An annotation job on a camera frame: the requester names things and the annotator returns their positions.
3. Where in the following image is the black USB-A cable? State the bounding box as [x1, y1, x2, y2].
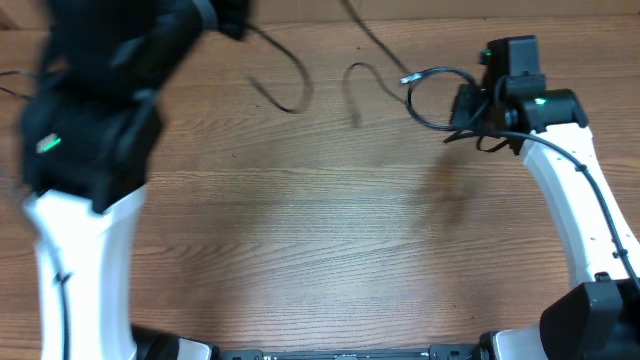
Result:
[399, 66, 481, 134]

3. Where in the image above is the thin grey-tipped USB-C cable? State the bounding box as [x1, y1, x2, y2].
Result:
[339, 0, 414, 129]

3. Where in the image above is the black USB-C cable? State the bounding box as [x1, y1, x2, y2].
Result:
[242, 22, 315, 115]

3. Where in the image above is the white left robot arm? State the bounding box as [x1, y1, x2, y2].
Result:
[19, 0, 251, 359]

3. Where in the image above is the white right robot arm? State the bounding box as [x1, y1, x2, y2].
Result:
[451, 36, 639, 359]

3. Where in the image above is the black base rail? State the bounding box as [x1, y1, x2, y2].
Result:
[213, 344, 490, 360]

